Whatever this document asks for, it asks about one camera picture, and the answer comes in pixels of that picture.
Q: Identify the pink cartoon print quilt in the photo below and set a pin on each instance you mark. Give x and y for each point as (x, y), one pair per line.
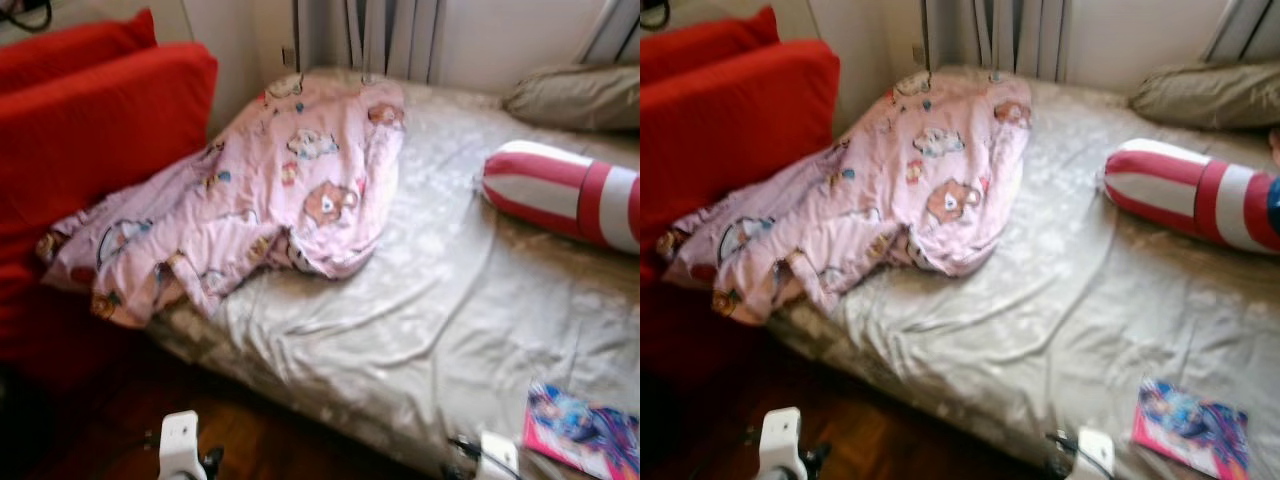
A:
(290, 180)
(920, 180)

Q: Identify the colourful pink picture book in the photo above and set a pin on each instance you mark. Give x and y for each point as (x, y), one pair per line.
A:
(580, 430)
(1190, 425)

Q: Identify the beige patterned bed sheet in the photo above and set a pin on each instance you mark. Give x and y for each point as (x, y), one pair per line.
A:
(450, 290)
(1080, 290)

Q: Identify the red sofa cushion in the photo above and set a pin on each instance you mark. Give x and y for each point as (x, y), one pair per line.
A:
(70, 50)
(100, 130)
(700, 45)
(730, 130)

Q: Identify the red and white striped bolster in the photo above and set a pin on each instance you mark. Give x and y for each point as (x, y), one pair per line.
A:
(550, 185)
(1170, 185)

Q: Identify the beige pillow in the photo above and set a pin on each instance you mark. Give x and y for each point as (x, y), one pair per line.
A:
(580, 98)
(1210, 95)

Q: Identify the grey pleated curtain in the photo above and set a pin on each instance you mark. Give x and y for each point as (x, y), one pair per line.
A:
(1240, 30)
(1000, 35)
(610, 35)
(380, 35)

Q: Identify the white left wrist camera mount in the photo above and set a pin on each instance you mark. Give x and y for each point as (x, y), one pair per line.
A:
(780, 438)
(180, 440)

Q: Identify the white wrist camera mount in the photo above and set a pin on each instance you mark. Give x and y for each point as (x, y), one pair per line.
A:
(1095, 455)
(780, 438)
(498, 458)
(180, 440)

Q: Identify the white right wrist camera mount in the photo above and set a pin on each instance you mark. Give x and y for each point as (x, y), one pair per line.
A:
(498, 458)
(1095, 455)

